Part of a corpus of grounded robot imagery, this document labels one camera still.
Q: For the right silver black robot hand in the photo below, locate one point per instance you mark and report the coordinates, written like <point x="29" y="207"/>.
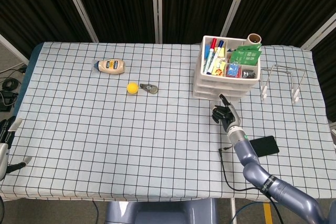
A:
<point x="233" y="117"/>

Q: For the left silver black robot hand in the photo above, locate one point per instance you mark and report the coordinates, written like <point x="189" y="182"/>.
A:
<point x="3" y="153"/>

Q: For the clear plastic drawer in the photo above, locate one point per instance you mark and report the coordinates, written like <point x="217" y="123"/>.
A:
<point x="210" y="89"/>

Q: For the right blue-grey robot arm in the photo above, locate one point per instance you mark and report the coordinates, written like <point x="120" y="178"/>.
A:
<point x="262" y="176"/>

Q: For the white plastic drawer organizer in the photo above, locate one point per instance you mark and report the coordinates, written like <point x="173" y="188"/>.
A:
<point x="223" y="81"/>

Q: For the black smartphone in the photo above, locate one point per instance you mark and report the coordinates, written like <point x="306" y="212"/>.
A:
<point x="266" y="145"/>

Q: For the black binder clips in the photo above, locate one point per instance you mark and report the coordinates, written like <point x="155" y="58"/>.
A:
<point x="249" y="74"/>

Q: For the blue red small packet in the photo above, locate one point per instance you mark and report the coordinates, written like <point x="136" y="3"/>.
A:
<point x="233" y="70"/>

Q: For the black power adapter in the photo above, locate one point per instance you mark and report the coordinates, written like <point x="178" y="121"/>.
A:
<point x="6" y="100"/>

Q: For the green printed packet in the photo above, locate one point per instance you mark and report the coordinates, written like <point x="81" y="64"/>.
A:
<point x="245" y="57"/>
<point x="249" y="47"/>

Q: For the yellow sticky note pad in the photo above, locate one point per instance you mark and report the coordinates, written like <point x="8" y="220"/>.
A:
<point x="221" y="51"/>

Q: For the blue eraser block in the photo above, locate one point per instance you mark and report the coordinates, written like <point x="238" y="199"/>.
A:
<point x="208" y="51"/>

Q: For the blue cap whiteboard marker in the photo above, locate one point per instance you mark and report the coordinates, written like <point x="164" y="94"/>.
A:
<point x="221" y="43"/>

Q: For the red cap whiteboard marker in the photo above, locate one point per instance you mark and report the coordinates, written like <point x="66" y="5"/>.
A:
<point x="214" y="43"/>

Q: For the blue padded table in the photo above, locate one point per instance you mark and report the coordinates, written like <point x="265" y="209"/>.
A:
<point x="26" y="77"/>

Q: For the brown cardboard tube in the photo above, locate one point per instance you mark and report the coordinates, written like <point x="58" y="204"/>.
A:
<point x="254" y="40"/>

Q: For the white table leg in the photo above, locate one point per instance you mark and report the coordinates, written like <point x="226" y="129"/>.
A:
<point x="233" y="211"/>

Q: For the yellow ball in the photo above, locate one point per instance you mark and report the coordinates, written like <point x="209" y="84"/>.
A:
<point x="132" y="88"/>

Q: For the white black checkered tablecloth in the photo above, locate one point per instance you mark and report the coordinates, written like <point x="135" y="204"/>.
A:
<point x="131" y="142"/>

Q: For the blue-grey robot torso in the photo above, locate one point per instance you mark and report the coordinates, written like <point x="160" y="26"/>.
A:
<point x="157" y="212"/>

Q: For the mayonnaise squeeze bottle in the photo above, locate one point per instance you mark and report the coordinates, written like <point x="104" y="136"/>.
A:
<point x="111" y="66"/>

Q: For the black folding screen white frame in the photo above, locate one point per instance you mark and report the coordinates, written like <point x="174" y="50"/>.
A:
<point x="118" y="3"/>

